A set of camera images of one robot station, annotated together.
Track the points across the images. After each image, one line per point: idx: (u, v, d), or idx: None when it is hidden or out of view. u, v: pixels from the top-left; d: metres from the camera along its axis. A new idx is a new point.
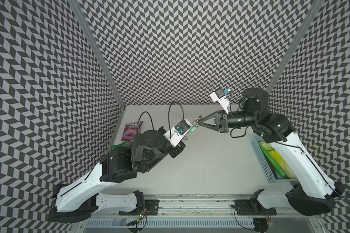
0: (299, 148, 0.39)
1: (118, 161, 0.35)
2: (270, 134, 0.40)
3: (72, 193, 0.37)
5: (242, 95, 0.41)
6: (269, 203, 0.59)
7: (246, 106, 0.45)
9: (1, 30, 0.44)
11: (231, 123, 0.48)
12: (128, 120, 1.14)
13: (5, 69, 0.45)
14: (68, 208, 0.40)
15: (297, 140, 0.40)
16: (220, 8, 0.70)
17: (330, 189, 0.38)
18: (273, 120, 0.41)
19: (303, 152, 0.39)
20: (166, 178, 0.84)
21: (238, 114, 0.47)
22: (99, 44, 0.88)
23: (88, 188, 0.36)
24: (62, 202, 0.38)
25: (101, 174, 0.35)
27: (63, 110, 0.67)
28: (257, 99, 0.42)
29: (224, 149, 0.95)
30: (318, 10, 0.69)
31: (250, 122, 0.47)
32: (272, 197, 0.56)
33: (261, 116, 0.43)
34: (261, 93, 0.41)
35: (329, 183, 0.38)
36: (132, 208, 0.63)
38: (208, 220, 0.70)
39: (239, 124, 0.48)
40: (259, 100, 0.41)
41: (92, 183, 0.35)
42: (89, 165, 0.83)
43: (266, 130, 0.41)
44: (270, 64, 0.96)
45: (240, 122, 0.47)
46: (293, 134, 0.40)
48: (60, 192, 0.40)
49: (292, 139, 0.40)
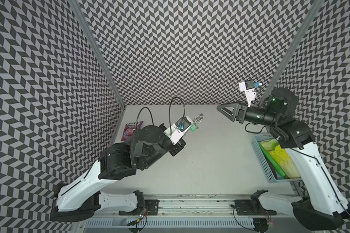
0: (315, 159, 0.38)
1: (116, 158, 0.34)
2: (285, 139, 0.40)
3: (75, 192, 0.36)
5: (271, 94, 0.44)
6: (271, 205, 0.59)
7: (271, 105, 0.44)
9: (1, 30, 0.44)
11: (248, 116, 0.49)
12: (128, 120, 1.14)
13: (5, 69, 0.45)
14: (69, 207, 0.39)
15: (315, 151, 0.39)
16: (220, 8, 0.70)
17: (342, 207, 0.36)
18: (293, 126, 0.41)
19: (318, 164, 0.38)
20: (166, 178, 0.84)
21: (259, 111, 0.47)
22: (99, 44, 0.88)
23: (88, 186, 0.36)
24: (64, 201, 0.37)
25: (99, 173, 0.34)
27: (63, 110, 0.67)
28: (285, 103, 0.40)
29: (224, 149, 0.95)
30: (318, 11, 0.70)
31: (270, 122, 0.46)
32: (276, 201, 0.55)
33: (282, 120, 0.42)
34: (290, 97, 0.39)
35: (341, 201, 0.36)
36: (133, 208, 0.63)
38: (208, 220, 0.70)
39: (257, 121, 0.48)
40: (287, 103, 0.40)
41: (91, 182, 0.34)
42: (89, 165, 0.83)
43: (284, 134, 0.40)
44: (270, 64, 0.95)
45: (259, 118, 0.47)
46: (312, 144, 0.39)
48: (61, 191, 0.39)
49: (309, 148, 0.39)
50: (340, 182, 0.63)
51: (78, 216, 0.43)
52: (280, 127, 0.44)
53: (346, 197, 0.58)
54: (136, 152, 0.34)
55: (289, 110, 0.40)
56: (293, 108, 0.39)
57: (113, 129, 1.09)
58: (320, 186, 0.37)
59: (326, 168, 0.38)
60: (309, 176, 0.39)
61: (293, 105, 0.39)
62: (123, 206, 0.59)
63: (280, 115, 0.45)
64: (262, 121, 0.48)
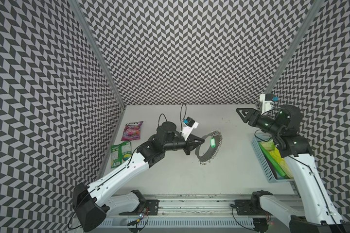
0: (308, 168, 0.42)
1: (150, 148, 0.51)
2: (282, 147, 0.47)
3: (118, 177, 0.44)
5: (280, 109, 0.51)
6: (270, 209, 0.58)
7: (279, 118, 0.50)
9: (1, 30, 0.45)
11: (258, 122, 0.57)
12: (128, 120, 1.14)
13: (5, 69, 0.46)
14: (105, 196, 0.43)
15: (311, 162, 0.43)
16: (220, 8, 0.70)
17: (332, 219, 0.36)
18: (291, 138, 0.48)
19: (311, 173, 0.41)
20: (166, 178, 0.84)
21: (268, 120, 0.55)
22: (99, 44, 0.88)
23: (132, 171, 0.47)
24: (101, 191, 0.41)
25: (144, 157, 0.49)
27: (63, 110, 0.67)
28: (289, 116, 0.47)
29: (225, 149, 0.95)
30: (318, 11, 0.70)
31: (274, 131, 0.53)
32: (278, 209, 0.53)
33: (285, 131, 0.48)
34: (294, 113, 0.46)
35: (333, 213, 0.37)
36: (136, 206, 0.65)
38: (208, 220, 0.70)
39: (265, 129, 0.56)
40: (289, 116, 0.47)
41: (136, 166, 0.47)
42: (89, 165, 0.83)
43: (281, 142, 0.47)
44: (270, 64, 0.95)
45: (268, 127, 0.55)
46: (308, 155, 0.44)
48: (90, 186, 0.42)
49: (305, 158, 0.43)
50: (340, 182, 0.63)
51: (101, 215, 0.43)
52: (281, 137, 0.50)
53: (346, 197, 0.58)
54: (163, 141, 0.52)
55: (292, 124, 0.47)
56: (295, 123, 0.46)
57: (113, 129, 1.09)
58: (310, 193, 0.40)
59: (322, 182, 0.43)
60: (303, 185, 0.42)
61: (295, 120, 0.46)
62: (127, 204, 0.59)
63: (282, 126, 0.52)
64: (269, 129, 0.55)
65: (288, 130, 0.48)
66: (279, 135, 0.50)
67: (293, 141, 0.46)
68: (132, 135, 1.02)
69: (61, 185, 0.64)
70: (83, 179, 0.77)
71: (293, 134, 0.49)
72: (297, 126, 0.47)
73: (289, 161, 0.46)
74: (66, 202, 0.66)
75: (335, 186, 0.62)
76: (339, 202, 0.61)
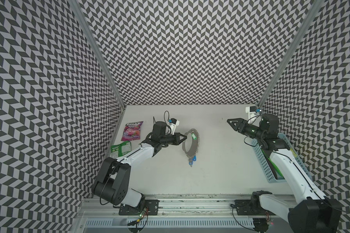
0: (288, 158, 0.50)
1: (148, 141, 0.65)
2: (265, 147, 0.56)
3: (139, 152, 0.56)
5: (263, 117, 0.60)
6: (268, 205, 0.59)
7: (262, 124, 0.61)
9: (1, 30, 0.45)
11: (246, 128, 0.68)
12: (128, 120, 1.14)
13: (5, 69, 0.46)
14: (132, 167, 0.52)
15: (289, 154, 0.52)
16: (220, 8, 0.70)
17: (317, 195, 0.41)
18: (272, 138, 0.60)
19: (291, 161, 0.49)
20: (166, 178, 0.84)
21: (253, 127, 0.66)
22: (99, 44, 0.88)
23: (147, 151, 0.59)
24: (130, 161, 0.49)
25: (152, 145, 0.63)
27: (63, 110, 0.67)
28: (268, 121, 0.58)
29: (224, 149, 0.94)
30: (318, 11, 0.70)
31: (258, 136, 0.64)
32: (275, 203, 0.55)
33: (267, 134, 0.59)
34: (272, 119, 0.57)
35: (315, 190, 0.42)
36: (138, 201, 0.66)
38: (208, 220, 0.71)
39: (252, 135, 0.66)
40: (270, 122, 0.58)
41: (147, 148, 0.60)
42: (89, 165, 0.83)
43: (264, 143, 0.57)
44: (270, 64, 0.95)
45: (254, 133, 0.66)
46: (285, 149, 0.53)
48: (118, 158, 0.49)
49: (284, 151, 0.52)
50: (340, 182, 0.63)
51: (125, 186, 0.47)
52: (264, 140, 0.59)
53: (346, 197, 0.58)
54: (159, 135, 0.69)
55: (272, 129, 0.58)
56: (274, 128, 0.57)
57: (113, 129, 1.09)
58: (294, 177, 0.45)
59: (301, 168, 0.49)
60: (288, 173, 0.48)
61: (274, 125, 0.57)
62: (133, 197, 0.61)
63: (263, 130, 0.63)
64: (255, 135, 0.65)
65: (270, 133, 0.59)
66: (262, 138, 0.60)
67: (271, 140, 0.57)
68: (132, 135, 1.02)
69: (61, 185, 0.64)
70: (83, 179, 0.77)
71: (274, 138, 0.60)
72: (276, 130, 0.58)
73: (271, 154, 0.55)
74: (66, 202, 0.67)
75: (335, 186, 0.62)
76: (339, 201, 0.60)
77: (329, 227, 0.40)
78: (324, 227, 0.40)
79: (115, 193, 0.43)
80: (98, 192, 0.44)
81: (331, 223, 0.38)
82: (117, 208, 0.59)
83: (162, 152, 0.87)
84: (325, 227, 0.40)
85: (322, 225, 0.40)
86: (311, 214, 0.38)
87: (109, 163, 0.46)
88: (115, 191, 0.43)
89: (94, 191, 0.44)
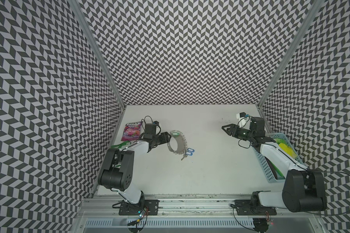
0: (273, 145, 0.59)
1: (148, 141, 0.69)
2: (255, 144, 0.64)
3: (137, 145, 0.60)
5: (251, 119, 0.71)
6: (268, 201, 0.59)
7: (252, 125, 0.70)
9: (1, 30, 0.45)
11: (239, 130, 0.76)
12: (128, 120, 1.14)
13: (5, 69, 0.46)
14: None
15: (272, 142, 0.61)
16: (220, 8, 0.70)
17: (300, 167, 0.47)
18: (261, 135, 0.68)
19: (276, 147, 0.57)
20: (166, 178, 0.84)
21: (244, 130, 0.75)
22: (99, 44, 0.88)
23: (143, 145, 0.64)
24: None
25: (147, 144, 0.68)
27: (63, 110, 0.67)
28: (255, 121, 0.68)
29: (224, 149, 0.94)
30: (318, 11, 0.70)
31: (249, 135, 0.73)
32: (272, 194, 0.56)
33: (255, 132, 0.68)
34: (258, 119, 0.68)
35: (299, 164, 0.48)
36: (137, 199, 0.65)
38: (208, 220, 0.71)
39: (243, 137, 0.75)
40: (256, 121, 0.67)
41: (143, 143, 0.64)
42: (89, 165, 0.83)
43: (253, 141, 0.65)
44: (270, 64, 0.95)
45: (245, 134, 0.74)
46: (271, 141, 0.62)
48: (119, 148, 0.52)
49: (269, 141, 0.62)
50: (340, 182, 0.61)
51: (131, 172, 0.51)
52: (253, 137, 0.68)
53: (346, 197, 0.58)
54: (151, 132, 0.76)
55: (259, 126, 0.67)
56: (262, 126, 0.67)
57: (113, 129, 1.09)
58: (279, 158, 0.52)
59: None
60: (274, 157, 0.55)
61: (261, 124, 0.66)
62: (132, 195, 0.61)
63: (253, 130, 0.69)
64: (246, 136, 0.74)
65: (257, 132, 0.68)
66: (252, 137, 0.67)
67: (260, 137, 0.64)
68: (133, 135, 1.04)
69: (61, 185, 0.64)
70: (83, 179, 0.77)
71: (262, 135, 0.68)
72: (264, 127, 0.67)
73: (261, 146, 0.62)
74: (66, 202, 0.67)
75: (335, 185, 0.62)
76: (338, 202, 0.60)
77: (319, 200, 0.42)
78: (316, 199, 0.42)
79: (123, 177, 0.46)
80: (106, 181, 0.46)
81: (319, 194, 0.42)
82: (117, 208, 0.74)
83: (152, 152, 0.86)
84: (317, 200, 0.42)
85: (310, 198, 0.43)
86: (296, 183, 0.42)
87: (113, 151, 0.50)
88: (123, 175, 0.46)
89: (100, 181, 0.47)
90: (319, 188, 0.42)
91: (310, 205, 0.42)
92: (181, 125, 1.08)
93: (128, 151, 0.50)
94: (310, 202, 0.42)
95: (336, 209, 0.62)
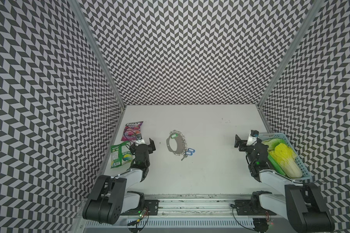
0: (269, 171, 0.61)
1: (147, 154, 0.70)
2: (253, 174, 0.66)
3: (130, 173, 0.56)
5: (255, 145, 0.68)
6: (268, 203, 0.59)
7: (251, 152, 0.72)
9: (1, 30, 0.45)
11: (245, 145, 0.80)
12: (128, 120, 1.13)
13: (5, 68, 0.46)
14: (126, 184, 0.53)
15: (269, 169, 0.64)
16: (220, 8, 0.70)
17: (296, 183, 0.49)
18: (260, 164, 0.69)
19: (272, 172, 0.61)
20: (166, 178, 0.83)
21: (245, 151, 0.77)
22: (99, 44, 0.88)
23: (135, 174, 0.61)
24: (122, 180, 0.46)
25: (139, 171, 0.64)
27: (63, 110, 0.67)
28: (259, 152, 0.66)
29: (224, 149, 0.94)
30: (318, 11, 0.70)
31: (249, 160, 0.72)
32: (272, 201, 0.57)
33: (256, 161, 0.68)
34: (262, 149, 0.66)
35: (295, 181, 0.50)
36: (138, 200, 0.65)
38: (208, 220, 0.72)
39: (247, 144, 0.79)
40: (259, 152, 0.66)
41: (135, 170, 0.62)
42: (89, 165, 0.83)
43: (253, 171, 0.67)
44: (270, 64, 0.95)
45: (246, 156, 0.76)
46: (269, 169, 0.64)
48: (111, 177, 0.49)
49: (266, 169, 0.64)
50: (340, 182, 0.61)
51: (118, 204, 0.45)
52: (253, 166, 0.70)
53: (346, 197, 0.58)
54: (144, 158, 0.72)
55: (261, 158, 0.66)
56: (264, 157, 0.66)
57: (113, 129, 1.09)
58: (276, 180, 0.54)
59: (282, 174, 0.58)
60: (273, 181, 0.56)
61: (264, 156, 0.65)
62: (129, 202, 0.59)
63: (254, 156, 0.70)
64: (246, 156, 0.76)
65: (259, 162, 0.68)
66: (252, 165, 0.69)
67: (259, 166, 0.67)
68: (133, 135, 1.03)
69: (61, 185, 0.64)
70: (83, 179, 0.77)
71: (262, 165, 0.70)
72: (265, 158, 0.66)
73: (258, 173, 0.65)
74: (66, 202, 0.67)
75: (335, 185, 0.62)
76: (338, 201, 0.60)
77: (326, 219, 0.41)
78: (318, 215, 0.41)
79: (110, 210, 0.41)
80: (93, 212, 0.41)
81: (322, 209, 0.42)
82: None
83: (152, 153, 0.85)
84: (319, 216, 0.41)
85: (314, 216, 0.41)
86: (296, 199, 0.43)
87: (104, 178, 0.47)
88: (111, 208, 0.42)
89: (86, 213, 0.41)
90: (318, 201, 0.43)
91: (315, 224, 0.40)
92: (181, 125, 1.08)
93: (119, 179, 0.47)
94: (314, 220, 0.40)
95: (336, 209, 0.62)
